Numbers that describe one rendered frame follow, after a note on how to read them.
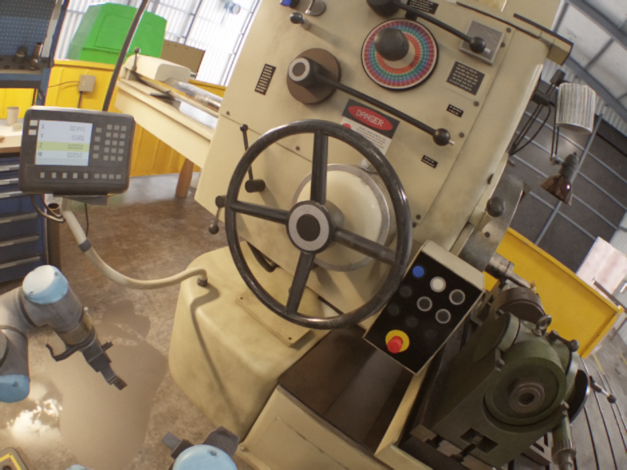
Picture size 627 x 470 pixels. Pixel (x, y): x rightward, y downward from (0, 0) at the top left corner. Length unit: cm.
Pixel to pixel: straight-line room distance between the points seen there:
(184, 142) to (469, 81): 128
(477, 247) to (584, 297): 276
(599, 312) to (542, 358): 293
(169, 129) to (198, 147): 26
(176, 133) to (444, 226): 133
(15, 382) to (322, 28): 98
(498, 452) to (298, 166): 87
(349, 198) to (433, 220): 20
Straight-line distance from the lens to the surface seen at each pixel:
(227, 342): 126
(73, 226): 107
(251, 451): 164
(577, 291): 345
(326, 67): 79
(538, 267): 327
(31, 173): 94
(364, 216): 62
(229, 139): 97
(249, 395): 133
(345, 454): 125
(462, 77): 72
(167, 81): 190
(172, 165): 372
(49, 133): 94
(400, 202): 47
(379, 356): 153
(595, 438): 152
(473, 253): 82
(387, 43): 67
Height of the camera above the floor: 152
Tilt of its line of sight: 24 degrees down
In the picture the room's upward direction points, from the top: 25 degrees clockwise
